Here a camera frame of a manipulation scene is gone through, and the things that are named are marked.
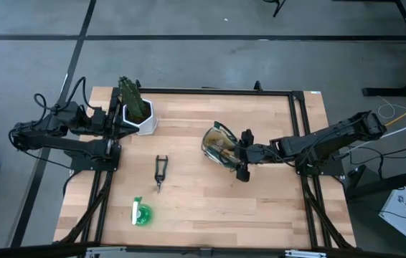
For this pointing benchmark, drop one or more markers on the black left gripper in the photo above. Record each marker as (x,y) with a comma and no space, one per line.
(113,123)

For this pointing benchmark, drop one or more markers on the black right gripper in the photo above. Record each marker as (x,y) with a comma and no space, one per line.
(251,153)

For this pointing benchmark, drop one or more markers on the dark green pruning shears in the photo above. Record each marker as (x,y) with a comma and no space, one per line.
(159,178)

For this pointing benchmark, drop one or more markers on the green spray bottle white head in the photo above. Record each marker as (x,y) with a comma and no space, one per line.
(145,215)

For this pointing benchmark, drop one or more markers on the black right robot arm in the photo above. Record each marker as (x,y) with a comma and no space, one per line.
(325,139)

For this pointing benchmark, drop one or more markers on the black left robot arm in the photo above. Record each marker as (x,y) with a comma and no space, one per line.
(63,145)

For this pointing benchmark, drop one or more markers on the white hexagonal plant pot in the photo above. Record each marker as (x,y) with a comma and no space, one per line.
(151,125)

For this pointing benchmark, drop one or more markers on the black chair leg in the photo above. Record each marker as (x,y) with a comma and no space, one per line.
(277,9)

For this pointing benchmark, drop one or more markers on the black desk base bar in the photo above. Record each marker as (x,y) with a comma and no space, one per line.
(386,184)

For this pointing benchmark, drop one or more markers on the white cardboard box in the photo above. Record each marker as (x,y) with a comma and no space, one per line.
(400,211)

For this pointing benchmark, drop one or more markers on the black aluminium table frame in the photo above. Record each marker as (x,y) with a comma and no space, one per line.
(224,91)

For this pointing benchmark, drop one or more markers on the silver metal bracket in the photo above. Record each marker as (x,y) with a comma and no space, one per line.
(305,253)
(106,251)

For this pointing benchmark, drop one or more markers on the black desk leg frame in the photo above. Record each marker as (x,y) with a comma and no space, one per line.
(396,91)

